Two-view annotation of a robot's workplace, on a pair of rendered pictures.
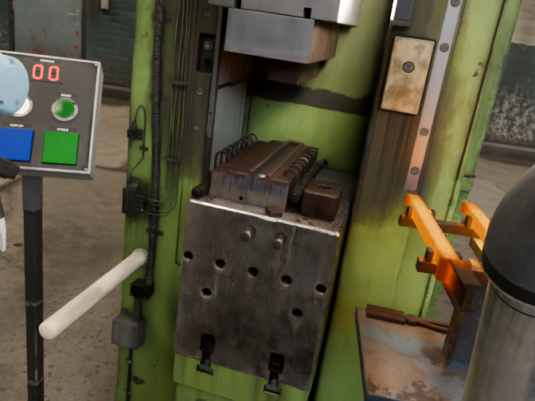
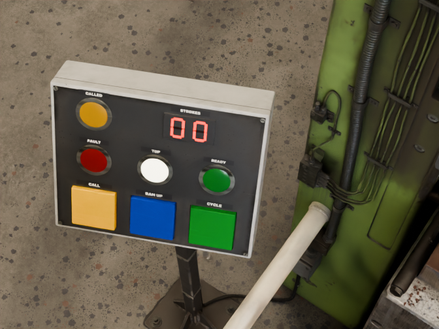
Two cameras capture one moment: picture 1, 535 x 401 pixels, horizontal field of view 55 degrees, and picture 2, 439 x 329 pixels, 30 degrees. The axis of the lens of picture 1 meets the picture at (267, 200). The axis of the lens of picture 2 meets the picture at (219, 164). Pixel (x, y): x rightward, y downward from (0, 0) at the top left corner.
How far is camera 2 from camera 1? 1.16 m
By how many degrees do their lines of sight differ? 47
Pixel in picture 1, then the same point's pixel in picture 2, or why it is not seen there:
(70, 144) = (225, 227)
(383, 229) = not seen: outside the picture
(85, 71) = (246, 128)
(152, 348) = (328, 273)
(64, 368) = not seen: hidden behind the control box
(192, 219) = (386, 308)
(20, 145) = (160, 222)
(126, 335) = (297, 267)
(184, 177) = (391, 179)
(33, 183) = not seen: hidden behind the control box
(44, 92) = (187, 155)
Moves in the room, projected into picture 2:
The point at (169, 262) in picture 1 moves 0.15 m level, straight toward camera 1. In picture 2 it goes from (358, 232) to (348, 297)
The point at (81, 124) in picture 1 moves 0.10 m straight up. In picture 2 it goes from (240, 200) to (240, 172)
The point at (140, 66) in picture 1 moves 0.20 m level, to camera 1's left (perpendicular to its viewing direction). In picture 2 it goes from (338, 52) to (221, 13)
